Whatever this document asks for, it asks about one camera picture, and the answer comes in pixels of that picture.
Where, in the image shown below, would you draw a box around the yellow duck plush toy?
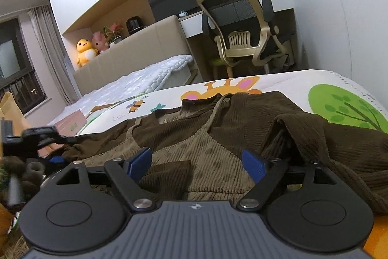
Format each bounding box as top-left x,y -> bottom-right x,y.
75,38 -> 99,67

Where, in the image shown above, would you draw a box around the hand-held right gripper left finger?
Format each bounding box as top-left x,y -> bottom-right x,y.
56,147 -> 156,212

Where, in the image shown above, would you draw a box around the grey curtain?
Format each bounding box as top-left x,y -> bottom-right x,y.
27,4 -> 82,106

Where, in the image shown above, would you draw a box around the brown ribbed garment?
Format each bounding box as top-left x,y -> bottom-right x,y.
12,91 -> 388,259

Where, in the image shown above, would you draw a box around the dark framed window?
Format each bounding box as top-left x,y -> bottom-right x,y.
0,18 -> 46,115

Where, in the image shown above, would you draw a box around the green stool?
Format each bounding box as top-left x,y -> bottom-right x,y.
209,57 -> 234,79

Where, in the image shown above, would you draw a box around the brown paper bag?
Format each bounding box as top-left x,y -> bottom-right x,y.
0,92 -> 29,141

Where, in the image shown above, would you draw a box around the potted plant with red leaves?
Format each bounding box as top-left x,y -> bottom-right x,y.
103,23 -> 124,45

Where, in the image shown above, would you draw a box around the black round appliance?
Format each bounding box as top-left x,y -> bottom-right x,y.
126,16 -> 143,34

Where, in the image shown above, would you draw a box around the beige padded headboard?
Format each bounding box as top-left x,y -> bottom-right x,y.
73,15 -> 193,96

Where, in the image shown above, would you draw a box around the pink plush toy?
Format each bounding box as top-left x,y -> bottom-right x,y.
92,31 -> 110,54

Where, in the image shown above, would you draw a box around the beige and black office chair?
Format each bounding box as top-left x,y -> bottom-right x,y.
188,0 -> 296,73

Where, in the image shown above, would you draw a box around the beige plastic stool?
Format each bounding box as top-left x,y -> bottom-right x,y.
227,31 -> 252,51

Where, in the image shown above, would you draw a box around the cartoon printed blanket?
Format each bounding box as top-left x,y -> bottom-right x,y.
48,69 -> 388,259

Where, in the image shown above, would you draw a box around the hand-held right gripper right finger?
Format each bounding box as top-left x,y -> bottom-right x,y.
236,150 -> 338,212

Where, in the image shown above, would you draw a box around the pink gift box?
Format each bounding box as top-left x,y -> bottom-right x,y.
53,110 -> 88,136

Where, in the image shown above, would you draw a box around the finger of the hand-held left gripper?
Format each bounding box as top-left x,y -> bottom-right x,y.
45,155 -> 70,166
21,125 -> 79,147

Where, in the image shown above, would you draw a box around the white desk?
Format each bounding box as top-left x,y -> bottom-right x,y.
177,0 -> 296,39

